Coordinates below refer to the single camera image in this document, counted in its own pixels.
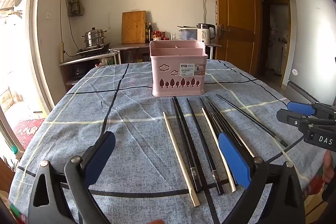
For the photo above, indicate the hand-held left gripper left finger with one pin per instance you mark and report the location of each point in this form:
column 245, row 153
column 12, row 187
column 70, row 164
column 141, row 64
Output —
column 102, row 155

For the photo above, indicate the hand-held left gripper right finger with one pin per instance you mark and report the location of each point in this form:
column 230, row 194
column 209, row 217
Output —
column 233, row 158

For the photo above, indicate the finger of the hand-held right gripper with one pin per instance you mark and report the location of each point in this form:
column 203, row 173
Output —
column 302, row 108
column 290, row 117

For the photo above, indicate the black chopstick with silver end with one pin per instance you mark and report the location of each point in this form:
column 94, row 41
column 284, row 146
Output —
column 244, row 145

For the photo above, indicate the cream chopstick with silver end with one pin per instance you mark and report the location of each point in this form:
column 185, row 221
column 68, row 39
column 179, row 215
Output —
column 210, row 129

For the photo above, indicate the plain black chopstick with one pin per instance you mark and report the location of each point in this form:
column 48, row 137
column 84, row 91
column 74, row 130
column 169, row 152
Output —
column 215, row 111
column 210, row 113

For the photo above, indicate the beige wooden chopstick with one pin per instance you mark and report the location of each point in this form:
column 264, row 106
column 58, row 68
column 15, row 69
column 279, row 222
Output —
column 178, row 155

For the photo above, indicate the pink plastic chopstick basket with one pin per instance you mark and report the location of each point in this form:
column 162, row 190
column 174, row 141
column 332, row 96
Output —
column 168, row 77

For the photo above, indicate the person's right hand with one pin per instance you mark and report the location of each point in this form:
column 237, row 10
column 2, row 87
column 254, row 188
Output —
column 329, row 166

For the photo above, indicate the blue-grey checked tablecloth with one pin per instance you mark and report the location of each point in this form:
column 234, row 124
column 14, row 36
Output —
column 131, row 134

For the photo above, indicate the silver refrigerator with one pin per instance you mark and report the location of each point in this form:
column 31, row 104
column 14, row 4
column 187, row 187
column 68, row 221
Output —
column 309, row 43

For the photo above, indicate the red patterned rug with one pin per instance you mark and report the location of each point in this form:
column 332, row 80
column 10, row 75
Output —
column 27, row 133

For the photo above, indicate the low stove stand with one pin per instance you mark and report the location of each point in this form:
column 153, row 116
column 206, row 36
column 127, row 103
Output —
column 78, row 69

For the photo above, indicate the black gas stove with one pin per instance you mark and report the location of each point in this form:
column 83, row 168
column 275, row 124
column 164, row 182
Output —
column 94, row 50

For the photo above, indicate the white power strip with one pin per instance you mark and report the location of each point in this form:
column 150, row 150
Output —
column 62, row 52

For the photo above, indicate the metal side table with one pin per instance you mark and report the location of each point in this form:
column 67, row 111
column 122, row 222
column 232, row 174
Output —
column 131, row 47

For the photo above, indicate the brown wooden door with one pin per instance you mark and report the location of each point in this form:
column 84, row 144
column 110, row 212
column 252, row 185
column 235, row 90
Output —
column 236, row 16

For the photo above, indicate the stainless steel steamer pot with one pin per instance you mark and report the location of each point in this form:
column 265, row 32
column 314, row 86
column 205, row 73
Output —
column 94, row 37

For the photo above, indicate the white electric kettle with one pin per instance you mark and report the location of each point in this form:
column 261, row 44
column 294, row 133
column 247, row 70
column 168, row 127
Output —
column 206, row 33

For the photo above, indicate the clear plastic container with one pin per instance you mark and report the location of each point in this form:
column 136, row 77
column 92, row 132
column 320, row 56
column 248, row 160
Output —
column 189, row 34

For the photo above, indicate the dark oil bottle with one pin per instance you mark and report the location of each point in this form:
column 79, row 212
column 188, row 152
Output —
column 150, row 33

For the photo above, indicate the red sauce jar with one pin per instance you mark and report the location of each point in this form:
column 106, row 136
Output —
column 157, row 36

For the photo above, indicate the bamboo cutting board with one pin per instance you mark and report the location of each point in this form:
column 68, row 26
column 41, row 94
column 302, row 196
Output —
column 134, row 27

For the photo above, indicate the hanging strip calendar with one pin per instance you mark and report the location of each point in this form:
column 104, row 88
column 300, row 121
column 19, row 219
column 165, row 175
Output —
column 215, row 3

